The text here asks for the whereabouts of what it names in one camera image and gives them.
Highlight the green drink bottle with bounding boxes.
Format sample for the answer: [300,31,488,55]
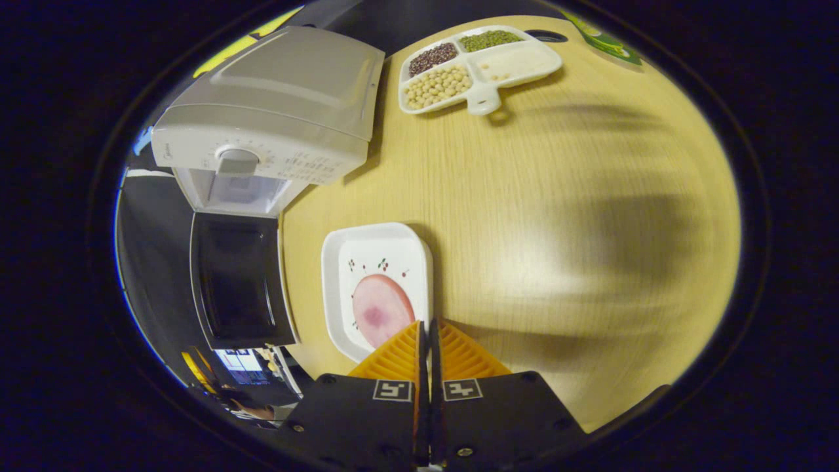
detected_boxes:
[562,10,646,71]

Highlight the white divided bean tray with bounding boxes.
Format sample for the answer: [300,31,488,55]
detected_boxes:
[399,25,564,117]

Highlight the white square plate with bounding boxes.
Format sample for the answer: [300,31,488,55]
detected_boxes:
[321,222,435,364]

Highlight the white microwave oven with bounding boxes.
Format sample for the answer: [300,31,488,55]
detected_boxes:
[151,25,386,397]

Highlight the pink ham slice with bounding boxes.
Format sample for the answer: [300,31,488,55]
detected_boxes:
[352,274,416,349]

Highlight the lit computer screen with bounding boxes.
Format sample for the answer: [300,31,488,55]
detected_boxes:
[215,349,271,386]

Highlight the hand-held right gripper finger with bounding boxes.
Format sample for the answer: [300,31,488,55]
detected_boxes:
[275,320,430,469]
[429,319,587,469]

